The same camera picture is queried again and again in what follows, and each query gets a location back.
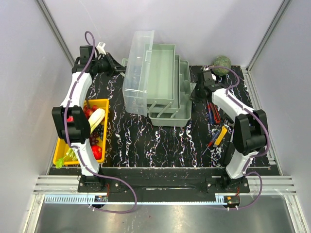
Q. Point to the right aluminium frame post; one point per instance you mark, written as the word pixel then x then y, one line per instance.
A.
pixel 269 32

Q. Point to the translucent green tool box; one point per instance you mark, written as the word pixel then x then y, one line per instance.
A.
pixel 157 82

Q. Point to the yellow utility knife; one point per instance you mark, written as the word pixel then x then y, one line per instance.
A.
pixel 221 136

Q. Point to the red apple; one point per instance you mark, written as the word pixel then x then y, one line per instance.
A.
pixel 97 152

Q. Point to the aluminium frame post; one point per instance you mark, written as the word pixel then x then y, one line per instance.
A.
pixel 269 32
pixel 55 31

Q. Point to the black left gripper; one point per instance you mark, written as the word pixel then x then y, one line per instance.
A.
pixel 113 65

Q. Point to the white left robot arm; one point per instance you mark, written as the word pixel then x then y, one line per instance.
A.
pixel 84 71

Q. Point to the red black utility tool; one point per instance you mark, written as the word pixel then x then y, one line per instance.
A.
pixel 215 113

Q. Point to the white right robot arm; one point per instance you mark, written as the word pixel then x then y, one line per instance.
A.
pixel 250 134

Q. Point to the yellow plastic bin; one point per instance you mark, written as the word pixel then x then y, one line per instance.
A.
pixel 78 127

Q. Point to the dark purple grapes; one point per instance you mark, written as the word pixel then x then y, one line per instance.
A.
pixel 98 136

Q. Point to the small red screwdriver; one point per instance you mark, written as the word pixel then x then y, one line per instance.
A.
pixel 212 141

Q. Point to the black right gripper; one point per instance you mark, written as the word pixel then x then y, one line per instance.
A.
pixel 194 98

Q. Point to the blue red screwdriver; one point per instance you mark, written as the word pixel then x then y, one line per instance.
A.
pixel 210 115

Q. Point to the left aluminium frame post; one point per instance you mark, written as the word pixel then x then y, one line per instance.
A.
pixel 55 31

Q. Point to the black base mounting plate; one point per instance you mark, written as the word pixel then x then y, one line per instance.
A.
pixel 163 184

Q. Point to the white green leek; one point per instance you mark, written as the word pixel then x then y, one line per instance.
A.
pixel 94 121

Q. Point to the white slotted cable duct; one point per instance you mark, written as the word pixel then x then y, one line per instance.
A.
pixel 91 199

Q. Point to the green melon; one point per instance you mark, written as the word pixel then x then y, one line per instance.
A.
pixel 221 61

